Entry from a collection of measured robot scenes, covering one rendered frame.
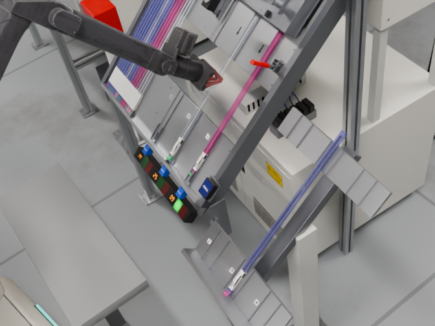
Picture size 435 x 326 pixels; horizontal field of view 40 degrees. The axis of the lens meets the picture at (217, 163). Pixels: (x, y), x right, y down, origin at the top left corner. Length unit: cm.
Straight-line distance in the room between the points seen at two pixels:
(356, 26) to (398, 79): 61
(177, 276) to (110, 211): 48
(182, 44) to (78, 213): 68
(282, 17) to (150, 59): 35
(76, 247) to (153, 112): 49
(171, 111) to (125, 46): 48
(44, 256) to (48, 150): 125
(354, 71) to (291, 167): 39
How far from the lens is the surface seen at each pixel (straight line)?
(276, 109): 162
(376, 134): 205
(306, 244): 153
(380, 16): 172
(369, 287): 236
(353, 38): 161
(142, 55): 148
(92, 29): 135
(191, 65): 162
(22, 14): 122
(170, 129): 185
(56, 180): 207
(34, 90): 346
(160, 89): 192
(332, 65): 222
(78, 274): 182
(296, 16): 154
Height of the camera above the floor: 207
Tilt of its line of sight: 49 degrees down
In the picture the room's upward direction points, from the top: 12 degrees counter-clockwise
